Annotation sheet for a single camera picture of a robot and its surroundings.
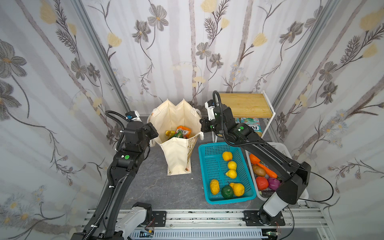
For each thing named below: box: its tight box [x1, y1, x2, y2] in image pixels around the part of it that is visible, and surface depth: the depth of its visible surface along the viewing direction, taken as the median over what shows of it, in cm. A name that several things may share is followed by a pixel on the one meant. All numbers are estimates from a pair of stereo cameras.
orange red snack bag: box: [175, 125, 192, 139], surface depth 90 cm
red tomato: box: [256, 176, 269, 191], surface depth 80 cm
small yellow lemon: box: [225, 161, 237, 179], surface depth 90 cm
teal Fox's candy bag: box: [235, 117, 263, 133], surface depth 95 cm
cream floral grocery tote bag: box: [147, 99, 204, 176], surface depth 80 cm
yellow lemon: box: [222, 151, 233, 162], surface depth 95 cm
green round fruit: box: [221, 185, 234, 200], surface depth 80 cm
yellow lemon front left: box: [210, 179, 220, 196], surface depth 82 cm
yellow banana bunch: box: [165, 130, 176, 138], surface depth 95 cm
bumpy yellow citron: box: [230, 182, 245, 197], surface depth 80 cm
